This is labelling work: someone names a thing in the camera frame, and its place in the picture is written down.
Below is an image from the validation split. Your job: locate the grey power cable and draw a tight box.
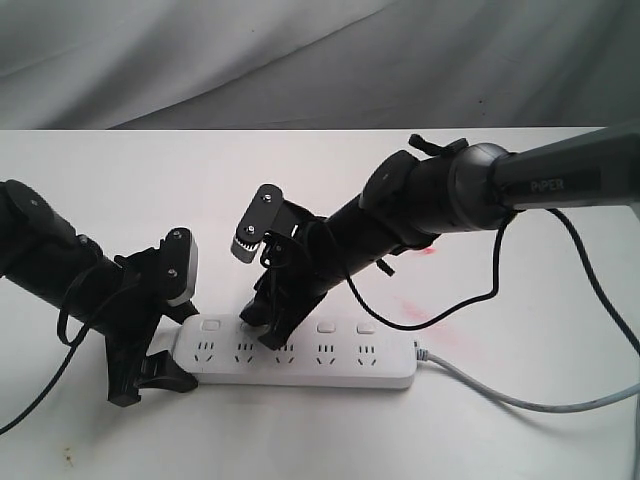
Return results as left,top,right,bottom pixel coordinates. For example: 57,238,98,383
412,342,640,416

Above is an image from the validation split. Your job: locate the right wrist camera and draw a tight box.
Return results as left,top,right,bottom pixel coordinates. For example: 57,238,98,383
231,183,312,264

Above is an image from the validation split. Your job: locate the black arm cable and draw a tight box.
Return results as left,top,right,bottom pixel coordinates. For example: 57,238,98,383
344,207,640,351
0,259,139,435

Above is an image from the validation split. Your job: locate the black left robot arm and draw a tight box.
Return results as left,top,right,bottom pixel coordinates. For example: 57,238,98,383
1,180,198,407

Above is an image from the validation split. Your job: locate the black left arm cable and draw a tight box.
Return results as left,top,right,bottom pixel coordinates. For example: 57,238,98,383
0,259,139,435

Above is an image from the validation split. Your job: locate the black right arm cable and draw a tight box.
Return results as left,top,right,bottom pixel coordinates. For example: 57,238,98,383
344,207,640,351

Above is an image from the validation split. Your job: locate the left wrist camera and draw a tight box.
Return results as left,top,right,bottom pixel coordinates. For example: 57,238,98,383
159,227,198,306

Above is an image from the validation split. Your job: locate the grey backdrop cloth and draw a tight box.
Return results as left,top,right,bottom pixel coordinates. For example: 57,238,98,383
1,1,639,130

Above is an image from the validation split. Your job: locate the white five-outlet power strip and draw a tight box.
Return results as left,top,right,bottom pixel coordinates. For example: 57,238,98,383
172,315,417,390

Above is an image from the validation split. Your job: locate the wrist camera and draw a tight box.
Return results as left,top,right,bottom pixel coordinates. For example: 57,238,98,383
159,227,198,306
231,183,312,264

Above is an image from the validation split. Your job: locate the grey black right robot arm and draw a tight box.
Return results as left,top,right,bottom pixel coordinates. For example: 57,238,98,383
231,122,639,350

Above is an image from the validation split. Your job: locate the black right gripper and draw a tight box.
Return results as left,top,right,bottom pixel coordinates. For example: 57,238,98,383
239,219,344,350

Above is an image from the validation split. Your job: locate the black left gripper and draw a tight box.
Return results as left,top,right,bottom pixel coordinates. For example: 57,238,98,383
105,252,198,406

